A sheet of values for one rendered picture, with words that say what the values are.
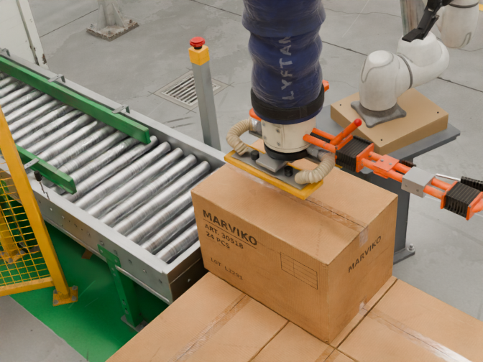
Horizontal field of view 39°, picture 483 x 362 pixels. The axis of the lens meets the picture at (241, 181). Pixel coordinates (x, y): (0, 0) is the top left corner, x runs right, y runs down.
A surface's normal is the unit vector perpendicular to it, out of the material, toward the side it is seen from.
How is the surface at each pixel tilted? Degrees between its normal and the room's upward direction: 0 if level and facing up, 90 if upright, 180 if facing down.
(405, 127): 5
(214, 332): 0
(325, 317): 90
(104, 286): 0
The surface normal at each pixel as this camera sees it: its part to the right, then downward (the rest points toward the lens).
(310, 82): 0.53, 0.27
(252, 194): -0.09, -0.77
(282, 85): -0.13, 0.42
